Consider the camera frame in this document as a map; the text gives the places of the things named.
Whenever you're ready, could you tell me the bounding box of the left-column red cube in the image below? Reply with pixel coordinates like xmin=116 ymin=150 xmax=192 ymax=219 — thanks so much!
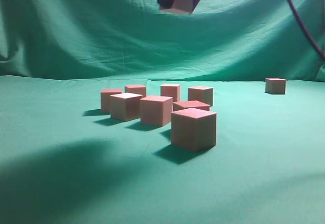
xmin=173 ymin=101 xmax=210 ymax=111
xmin=159 ymin=0 xmax=193 ymax=15
xmin=110 ymin=92 xmax=143 ymax=121
xmin=160 ymin=83 xmax=181 ymax=102

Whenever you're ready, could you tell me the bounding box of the right-column red cube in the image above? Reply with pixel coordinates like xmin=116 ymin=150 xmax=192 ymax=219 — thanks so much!
xmin=170 ymin=108 xmax=217 ymax=152
xmin=188 ymin=86 xmax=214 ymax=106
xmin=265 ymin=78 xmax=286 ymax=94
xmin=140 ymin=95 xmax=173 ymax=126
xmin=100 ymin=88 xmax=123 ymax=113

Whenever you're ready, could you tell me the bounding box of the green cloth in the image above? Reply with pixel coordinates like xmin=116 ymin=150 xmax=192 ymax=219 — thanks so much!
xmin=1 ymin=0 xmax=324 ymax=223

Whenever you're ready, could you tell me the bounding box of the black cable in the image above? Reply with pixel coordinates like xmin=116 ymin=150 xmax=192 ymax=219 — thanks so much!
xmin=280 ymin=0 xmax=325 ymax=62

